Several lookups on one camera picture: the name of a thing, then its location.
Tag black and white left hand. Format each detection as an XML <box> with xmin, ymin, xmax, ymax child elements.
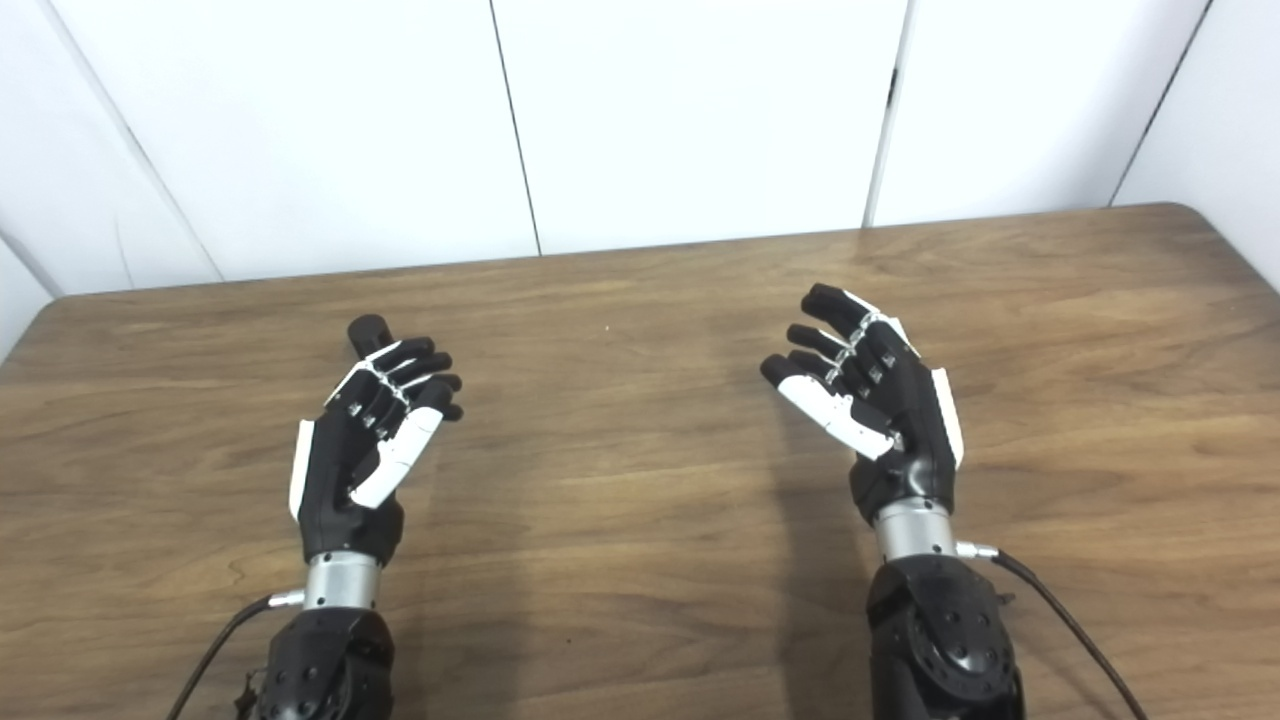
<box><xmin>288</xmin><ymin>338</ymin><xmax>464</xmax><ymax>563</ymax></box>

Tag black peg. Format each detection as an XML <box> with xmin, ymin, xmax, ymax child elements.
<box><xmin>347</xmin><ymin>314</ymin><xmax>392</xmax><ymax>358</ymax></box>

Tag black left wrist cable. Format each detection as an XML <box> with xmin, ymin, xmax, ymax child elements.
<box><xmin>165</xmin><ymin>590</ymin><xmax>306</xmax><ymax>720</ymax></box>

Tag black and white right hand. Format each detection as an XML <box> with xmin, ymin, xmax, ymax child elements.
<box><xmin>760</xmin><ymin>283</ymin><xmax>966</xmax><ymax>526</ymax></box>

